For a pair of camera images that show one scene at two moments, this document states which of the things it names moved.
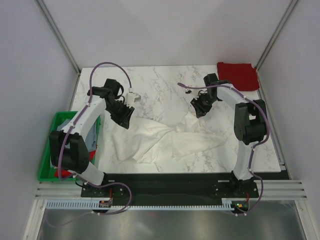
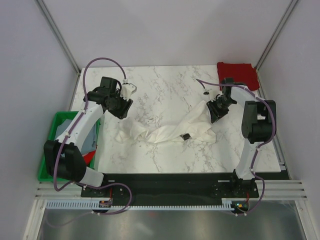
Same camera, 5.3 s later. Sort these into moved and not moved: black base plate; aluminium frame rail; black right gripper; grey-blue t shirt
Moved: black right gripper
Not moved: grey-blue t shirt; aluminium frame rail; black base plate
